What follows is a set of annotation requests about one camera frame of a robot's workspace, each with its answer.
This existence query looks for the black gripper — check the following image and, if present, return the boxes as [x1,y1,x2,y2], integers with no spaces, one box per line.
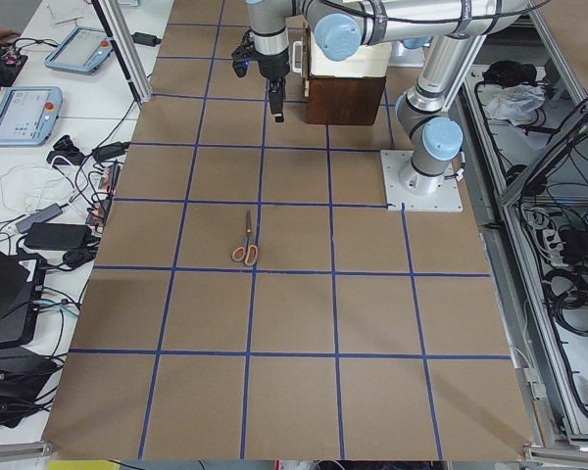
[258,50,288,122]

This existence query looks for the wooden drawer with white handle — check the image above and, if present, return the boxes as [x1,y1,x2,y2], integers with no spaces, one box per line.
[291,26,311,99]

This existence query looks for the orange grey handled scissors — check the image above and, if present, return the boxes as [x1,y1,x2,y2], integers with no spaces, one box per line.
[231,211,259,267]

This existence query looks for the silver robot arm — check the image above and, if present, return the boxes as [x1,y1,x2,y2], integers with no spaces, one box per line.
[231,0,528,196]

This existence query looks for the dark wooden drawer cabinet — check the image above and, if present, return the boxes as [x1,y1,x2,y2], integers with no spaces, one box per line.
[306,75,386,126]

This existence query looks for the blue teach pendant far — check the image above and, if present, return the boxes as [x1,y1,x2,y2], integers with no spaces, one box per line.
[44,26,112,74]

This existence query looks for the blue teach pendant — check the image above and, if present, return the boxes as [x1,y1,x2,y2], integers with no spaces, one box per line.
[0,86,63,147]
[44,26,112,74]

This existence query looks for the white crumpled cloth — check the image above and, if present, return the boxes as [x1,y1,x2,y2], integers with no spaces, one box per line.
[484,84,546,125]

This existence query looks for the blue teach pendant near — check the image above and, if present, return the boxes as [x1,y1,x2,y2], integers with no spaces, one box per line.
[0,86,63,147]

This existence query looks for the black power adapter brick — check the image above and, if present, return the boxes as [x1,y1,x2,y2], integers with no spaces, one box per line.
[24,222,91,251]

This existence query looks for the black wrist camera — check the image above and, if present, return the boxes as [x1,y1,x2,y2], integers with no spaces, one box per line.
[231,29,255,78]

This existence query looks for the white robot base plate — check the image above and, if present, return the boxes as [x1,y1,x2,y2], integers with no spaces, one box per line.
[380,150,464,213]

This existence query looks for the aluminium frame post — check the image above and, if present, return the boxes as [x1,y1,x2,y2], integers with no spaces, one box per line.
[92,0,153,106]

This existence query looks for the aluminium side rail frame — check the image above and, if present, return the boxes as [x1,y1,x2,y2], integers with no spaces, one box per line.
[453,1,588,450]

